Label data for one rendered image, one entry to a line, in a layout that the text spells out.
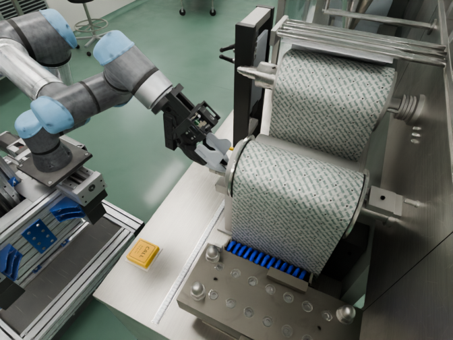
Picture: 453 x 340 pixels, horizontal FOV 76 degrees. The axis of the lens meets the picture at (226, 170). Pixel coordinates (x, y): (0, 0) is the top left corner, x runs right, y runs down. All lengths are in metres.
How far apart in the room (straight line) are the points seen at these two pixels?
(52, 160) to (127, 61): 0.85
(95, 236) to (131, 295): 1.03
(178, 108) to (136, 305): 0.55
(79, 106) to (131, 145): 2.02
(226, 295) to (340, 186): 0.36
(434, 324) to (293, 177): 0.31
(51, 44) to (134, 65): 0.45
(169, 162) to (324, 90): 1.89
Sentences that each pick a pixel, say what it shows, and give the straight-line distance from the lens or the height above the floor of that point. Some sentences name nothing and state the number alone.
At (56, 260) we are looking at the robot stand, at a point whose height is 0.21.
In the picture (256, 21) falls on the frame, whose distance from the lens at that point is 0.82.
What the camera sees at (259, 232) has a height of 1.12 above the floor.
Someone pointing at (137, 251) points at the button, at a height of 0.92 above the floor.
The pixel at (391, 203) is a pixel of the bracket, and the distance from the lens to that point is 0.61.
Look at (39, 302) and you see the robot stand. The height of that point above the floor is 0.21.
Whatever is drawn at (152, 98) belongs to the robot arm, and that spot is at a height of 1.40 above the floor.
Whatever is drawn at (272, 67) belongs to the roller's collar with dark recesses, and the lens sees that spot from 0.77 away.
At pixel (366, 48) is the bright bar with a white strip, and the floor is 1.45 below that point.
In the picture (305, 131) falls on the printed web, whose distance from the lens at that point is 0.76.
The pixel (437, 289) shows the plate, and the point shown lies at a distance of 0.42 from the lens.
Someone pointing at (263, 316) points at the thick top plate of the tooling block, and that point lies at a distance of 0.72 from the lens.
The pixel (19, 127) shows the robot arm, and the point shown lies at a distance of 1.33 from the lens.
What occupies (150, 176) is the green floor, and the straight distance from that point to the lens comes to 2.37.
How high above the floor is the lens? 1.72
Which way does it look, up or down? 48 degrees down
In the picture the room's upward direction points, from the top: straight up
